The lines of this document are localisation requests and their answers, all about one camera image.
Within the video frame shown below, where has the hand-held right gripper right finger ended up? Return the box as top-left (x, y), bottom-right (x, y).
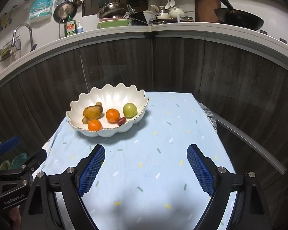
top-left (186, 144), bottom-right (273, 230)

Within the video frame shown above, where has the mandarin orange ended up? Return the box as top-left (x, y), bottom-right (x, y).
top-left (88, 119), bottom-right (102, 132)
top-left (106, 108), bottom-right (121, 122)

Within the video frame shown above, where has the checkered cloth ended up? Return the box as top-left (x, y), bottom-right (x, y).
top-left (197, 101), bottom-right (218, 132)

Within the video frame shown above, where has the white kitchen countertop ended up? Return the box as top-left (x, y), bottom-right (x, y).
top-left (0, 25), bottom-right (288, 94)

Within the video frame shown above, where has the black wire sink basket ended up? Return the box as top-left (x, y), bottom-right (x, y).
top-left (0, 35), bottom-right (22, 63)

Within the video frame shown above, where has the light blue patterned tablecloth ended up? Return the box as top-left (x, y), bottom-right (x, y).
top-left (42, 91), bottom-right (238, 230)

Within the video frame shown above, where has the hanging green-white plastic package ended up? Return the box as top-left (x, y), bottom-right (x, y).
top-left (29, 0), bottom-right (54, 23)

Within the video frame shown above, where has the hanging frying pan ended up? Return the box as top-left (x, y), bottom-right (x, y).
top-left (53, 2), bottom-right (78, 24)

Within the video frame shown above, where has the white teapot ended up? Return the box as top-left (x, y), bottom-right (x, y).
top-left (168, 7), bottom-right (185, 18)

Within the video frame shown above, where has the white scalloped bowl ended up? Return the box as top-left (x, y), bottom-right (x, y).
top-left (65, 83), bottom-right (149, 138)

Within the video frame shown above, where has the green jujube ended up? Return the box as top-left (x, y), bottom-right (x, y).
top-left (122, 103), bottom-right (137, 118)

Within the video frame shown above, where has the black wok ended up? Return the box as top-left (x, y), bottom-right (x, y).
top-left (214, 0), bottom-right (264, 31)

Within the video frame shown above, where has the wooden cutting board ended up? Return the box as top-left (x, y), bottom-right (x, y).
top-left (194, 0), bottom-right (222, 22)

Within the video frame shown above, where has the green basin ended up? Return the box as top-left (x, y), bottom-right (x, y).
top-left (97, 19), bottom-right (133, 29)

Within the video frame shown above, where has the stainless steel pot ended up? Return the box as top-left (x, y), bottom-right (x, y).
top-left (97, 2), bottom-right (129, 18)

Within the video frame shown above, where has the yellow wall hook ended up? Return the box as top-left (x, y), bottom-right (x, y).
top-left (0, 13), bottom-right (11, 31)

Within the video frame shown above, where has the person's left hand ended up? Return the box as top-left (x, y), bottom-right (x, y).
top-left (8, 208), bottom-right (22, 230)

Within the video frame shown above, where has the steel kitchen faucet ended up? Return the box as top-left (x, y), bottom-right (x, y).
top-left (12, 23), bottom-right (37, 52)

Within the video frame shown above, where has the grey metal bar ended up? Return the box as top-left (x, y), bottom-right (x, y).
top-left (215, 115), bottom-right (286, 175)

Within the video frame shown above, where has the white mug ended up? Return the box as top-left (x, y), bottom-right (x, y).
top-left (143, 10), bottom-right (156, 23)

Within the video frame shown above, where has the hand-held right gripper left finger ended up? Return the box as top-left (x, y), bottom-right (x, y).
top-left (20, 144), bottom-right (106, 230)

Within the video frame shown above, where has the green dish soap bottle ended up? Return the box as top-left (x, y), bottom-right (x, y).
top-left (65, 13), bottom-right (77, 37)

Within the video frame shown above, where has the dark wood base cabinet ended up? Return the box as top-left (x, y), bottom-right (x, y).
top-left (0, 35), bottom-right (288, 197)

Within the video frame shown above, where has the small white lidded pot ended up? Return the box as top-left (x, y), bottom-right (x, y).
top-left (151, 5), bottom-right (170, 20)

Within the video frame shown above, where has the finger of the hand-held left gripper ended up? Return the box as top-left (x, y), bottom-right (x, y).
top-left (0, 149), bottom-right (48, 197)
top-left (0, 135), bottom-right (22, 163)

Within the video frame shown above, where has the brown potato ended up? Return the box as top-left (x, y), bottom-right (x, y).
top-left (83, 105), bottom-right (103, 120)

